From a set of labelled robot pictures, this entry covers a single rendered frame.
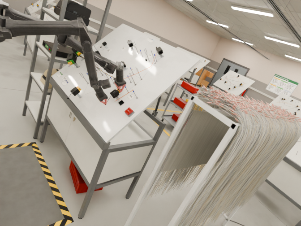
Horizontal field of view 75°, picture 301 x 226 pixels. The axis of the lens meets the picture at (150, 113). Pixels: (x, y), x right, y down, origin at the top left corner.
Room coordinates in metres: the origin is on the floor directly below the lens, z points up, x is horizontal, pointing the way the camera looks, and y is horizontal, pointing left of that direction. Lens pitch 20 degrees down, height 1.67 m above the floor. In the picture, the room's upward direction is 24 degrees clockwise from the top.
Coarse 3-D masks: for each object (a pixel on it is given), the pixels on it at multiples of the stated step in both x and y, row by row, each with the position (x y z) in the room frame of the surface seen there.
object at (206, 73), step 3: (201, 69) 12.08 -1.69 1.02; (198, 72) 12.13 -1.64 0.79; (201, 72) 12.01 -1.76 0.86; (204, 72) 12.13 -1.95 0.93; (207, 72) 12.70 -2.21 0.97; (210, 72) 12.57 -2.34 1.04; (198, 75) 12.06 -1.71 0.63; (204, 75) 12.23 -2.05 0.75; (207, 75) 12.62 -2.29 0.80; (210, 75) 12.64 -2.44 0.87; (201, 78) 12.14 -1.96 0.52; (204, 78) 13.04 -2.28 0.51; (198, 81) 12.05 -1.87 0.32; (201, 81) 12.23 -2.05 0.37; (204, 81) 12.42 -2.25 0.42; (198, 84) 12.14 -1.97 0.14; (201, 84) 12.32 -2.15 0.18; (204, 84) 12.56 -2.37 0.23; (207, 84) 12.79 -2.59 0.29
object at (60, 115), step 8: (56, 96) 1.86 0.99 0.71; (56, 104) 1.83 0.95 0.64; (64, 104) 1.73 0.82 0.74; (48, 112) 1.92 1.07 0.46; (56, 112) 1.81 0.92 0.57; (64, 112) 1.70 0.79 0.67; (72, 112) 1.62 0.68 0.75; (56, 120) 1.78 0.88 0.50; (64, 120) 1.68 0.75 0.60; (56, 128) 1.75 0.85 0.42; (64, 128) 1.65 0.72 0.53; (64, 136) 1.63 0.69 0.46
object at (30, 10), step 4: (40, 0) 6.17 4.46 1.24; (48, 0) 5.89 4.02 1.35; (52, 0) 5.69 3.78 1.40; (32, 4) 5.95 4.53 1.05; (36, 4) 6.07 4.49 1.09; (40, 4) 5.86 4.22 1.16; (28, 8) 6.09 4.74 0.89; (32, 8) 5.88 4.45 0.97; (36, 8) 5.68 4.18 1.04; (40, 8) 5.51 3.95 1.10; (24, 12) 6.17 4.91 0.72; (28, 12) 5.48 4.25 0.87; (32, 12) 5.46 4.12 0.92; (32, 16) 5.57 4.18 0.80; (36, 16) 5.88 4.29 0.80; (24, 40) 5.34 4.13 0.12; (24, 44) 5.35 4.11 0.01
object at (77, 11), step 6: (60, 0) 2.17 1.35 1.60; (60, 6) 2.13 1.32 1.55; (72, 6) 2.10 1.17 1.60; (78, 6) 2.15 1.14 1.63; (84, 6) 2.20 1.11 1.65; (54, 12) 2.17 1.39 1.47; (66, 12) 2.06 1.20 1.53; (72, 12) 2.11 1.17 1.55; (78, 12) 2.16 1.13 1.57; (84, 12) 2.21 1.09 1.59; (90, 12) 2.26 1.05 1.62; (66, 18) 2.08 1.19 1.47; (72, 18) 2.12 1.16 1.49; (84, 18) 2.22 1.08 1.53
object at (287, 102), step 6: (282, 96) 9.25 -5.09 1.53; (288, 96) 9.18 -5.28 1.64; (276, 102) 9.05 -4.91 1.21; (282, 102) 8.99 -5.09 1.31; (288, 102) 8.92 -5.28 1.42; (294, 102) 8.86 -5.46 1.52; (300, 102) 8.81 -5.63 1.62; (282, 108) 8.73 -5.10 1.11; (288, 108) 8.67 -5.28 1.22; (294, 108) 8.62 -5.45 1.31; (300, 108) 8.57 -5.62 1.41; (294, 114) 8.29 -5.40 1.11
